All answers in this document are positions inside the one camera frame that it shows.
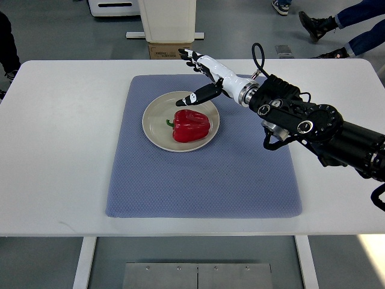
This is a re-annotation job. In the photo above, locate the blue jeans leg lower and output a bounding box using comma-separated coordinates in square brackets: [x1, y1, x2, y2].
[345, 20, 384, 57]

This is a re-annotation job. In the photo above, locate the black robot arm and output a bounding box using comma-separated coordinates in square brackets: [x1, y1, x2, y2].
[244, 61, 384, 182]

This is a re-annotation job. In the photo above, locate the red bell pepper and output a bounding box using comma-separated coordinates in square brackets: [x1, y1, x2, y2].
[166, 110, 211, 143]

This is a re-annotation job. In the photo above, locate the cream round plate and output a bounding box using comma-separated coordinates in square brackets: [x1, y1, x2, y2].
[142, 91, 220, 152]

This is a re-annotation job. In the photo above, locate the small grey floor plate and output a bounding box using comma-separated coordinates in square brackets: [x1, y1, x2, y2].
[275, 45, 294, 58]

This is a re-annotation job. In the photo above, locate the left white table leg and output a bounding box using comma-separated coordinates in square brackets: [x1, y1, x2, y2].
[73, 237, 97, 289]

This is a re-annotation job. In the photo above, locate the right white table leg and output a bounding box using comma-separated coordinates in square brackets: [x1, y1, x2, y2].
[294, 235, 319, 289]

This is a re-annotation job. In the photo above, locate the blue jeans leg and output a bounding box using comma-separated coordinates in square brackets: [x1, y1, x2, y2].
[335, 0, 384, 29]
[345, 20, 384, 57]

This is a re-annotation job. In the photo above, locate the white table leg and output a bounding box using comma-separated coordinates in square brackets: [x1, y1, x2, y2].
[73, 237, 97, 289]
[294, 235, 319, 289]

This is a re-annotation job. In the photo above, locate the black boot lower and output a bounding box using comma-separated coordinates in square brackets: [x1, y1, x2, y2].
[312, 48, 350, 59]

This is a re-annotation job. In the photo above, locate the white blue sneaker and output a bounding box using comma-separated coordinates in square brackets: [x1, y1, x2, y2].
[271, 0, 292, 16]

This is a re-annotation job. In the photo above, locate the white cabinet with slot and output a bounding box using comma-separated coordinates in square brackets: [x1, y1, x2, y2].
[87, 0, 140, 17]

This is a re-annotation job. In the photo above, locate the blue jeans leg upper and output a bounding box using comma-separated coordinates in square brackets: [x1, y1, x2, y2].
[335, 0, 384, 29]

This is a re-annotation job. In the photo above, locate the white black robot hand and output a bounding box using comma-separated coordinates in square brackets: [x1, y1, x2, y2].
[176, 49, 259, 107]

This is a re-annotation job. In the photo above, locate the blue quilted mat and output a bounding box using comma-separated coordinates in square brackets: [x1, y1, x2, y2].
[106, 74, 302, 219]

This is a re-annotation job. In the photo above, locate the black boot upper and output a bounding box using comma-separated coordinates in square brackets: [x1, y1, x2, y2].
[298, 11, 337, 42]

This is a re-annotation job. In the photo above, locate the cardboard box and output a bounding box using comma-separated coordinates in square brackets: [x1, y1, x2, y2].
[148, 43, 193, 60]

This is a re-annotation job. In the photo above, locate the white machine base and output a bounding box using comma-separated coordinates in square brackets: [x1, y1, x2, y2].
[126, 0, 205, 43]

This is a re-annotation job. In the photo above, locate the black boot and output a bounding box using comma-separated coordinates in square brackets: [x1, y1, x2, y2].
[312, 48, 350, 59]
[298, 11, 337, 42]

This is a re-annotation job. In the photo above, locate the dark trouser leg left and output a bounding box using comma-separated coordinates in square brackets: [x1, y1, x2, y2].
[1, 12, 21, 83]

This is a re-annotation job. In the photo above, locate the metal floor plate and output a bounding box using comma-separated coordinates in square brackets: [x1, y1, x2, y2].
[123, 263, 273, 288]

